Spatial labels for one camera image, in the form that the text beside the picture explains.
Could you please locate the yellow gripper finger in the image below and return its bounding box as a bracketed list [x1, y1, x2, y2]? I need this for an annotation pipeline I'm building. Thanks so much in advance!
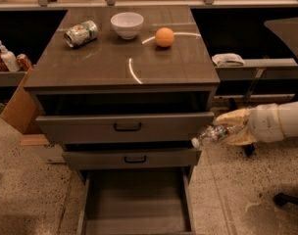
[225, 127, 257, 146]
[214, 109, 252, 125]

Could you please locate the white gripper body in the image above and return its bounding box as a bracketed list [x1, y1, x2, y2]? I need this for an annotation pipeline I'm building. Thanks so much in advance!
[248, 104, 284, 143]

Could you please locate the clear plastic water bottle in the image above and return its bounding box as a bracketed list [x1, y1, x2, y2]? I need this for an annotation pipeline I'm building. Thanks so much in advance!
[191, 124, 245, 149]

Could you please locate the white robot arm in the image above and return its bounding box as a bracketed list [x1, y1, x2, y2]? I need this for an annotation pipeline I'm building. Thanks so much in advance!
[214, 102, 298, 146]

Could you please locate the middle grey drawer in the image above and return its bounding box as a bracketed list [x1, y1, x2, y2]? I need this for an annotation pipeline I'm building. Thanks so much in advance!
[63, 149, 201, 170]

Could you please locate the grey drawer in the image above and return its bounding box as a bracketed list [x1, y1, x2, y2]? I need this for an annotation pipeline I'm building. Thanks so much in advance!
[76, 167, 196, 235]
[36, 112, 214, 144]
[63, 149, 201, 170]

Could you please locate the grey drawer cabinet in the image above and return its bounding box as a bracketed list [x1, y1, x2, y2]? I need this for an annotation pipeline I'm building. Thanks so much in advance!
[24, 5, 222, 181]

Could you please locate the bottom grey drawer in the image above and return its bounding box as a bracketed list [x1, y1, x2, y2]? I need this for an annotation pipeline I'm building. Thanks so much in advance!
[76, 167, 196, 235]

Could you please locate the top grey drawer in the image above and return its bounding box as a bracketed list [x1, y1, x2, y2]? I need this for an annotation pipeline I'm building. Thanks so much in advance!
[36, 112, 214, 144]

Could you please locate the white pump bottle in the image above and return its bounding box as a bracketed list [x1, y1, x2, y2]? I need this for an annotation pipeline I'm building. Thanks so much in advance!
[0, 40, 21, 72]

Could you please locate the folded white cloth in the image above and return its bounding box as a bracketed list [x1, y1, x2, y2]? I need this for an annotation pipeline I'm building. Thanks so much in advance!
[212, 53, 245, 67]

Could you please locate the black chair base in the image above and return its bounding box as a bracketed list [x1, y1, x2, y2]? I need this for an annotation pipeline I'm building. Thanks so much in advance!
[273, 193, 298, 207]

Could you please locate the dark side table top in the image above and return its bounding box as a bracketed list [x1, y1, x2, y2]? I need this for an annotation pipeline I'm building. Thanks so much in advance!
[264, 17, 298, 63]

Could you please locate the orange fruit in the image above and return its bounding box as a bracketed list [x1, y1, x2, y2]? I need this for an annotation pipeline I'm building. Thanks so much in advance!
[155, 27, 174, 48]

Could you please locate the white bowl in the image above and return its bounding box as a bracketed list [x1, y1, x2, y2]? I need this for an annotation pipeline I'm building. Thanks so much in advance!
[111, 12, 144, 39]

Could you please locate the crushed green soda can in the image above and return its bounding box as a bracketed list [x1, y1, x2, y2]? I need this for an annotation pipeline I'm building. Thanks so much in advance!
[64, 21, 98, 48]

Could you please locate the white box on floor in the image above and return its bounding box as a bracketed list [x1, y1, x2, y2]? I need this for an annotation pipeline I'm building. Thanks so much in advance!
[21, 134, 65, 164]

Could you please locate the brown cardboard box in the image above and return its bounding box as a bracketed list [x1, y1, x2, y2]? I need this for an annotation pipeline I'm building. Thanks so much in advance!
[0, 70, 41, 134]

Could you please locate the black table leg frame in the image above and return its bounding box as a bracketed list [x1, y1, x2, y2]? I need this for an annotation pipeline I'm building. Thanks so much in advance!
[228, 88, 298, 158]

